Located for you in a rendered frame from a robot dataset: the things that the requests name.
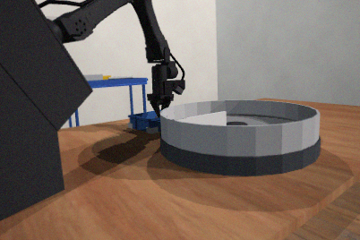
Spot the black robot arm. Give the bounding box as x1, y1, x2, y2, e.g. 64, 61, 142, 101
47, 0, 185, 95

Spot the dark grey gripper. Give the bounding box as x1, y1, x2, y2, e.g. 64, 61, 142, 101
147, 80, 174, 117

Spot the grey round turntable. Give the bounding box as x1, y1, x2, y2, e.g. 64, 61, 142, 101
159, 100, 321, 176

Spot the blue open box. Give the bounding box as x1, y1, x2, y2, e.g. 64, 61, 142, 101
130, 111, 161, 132

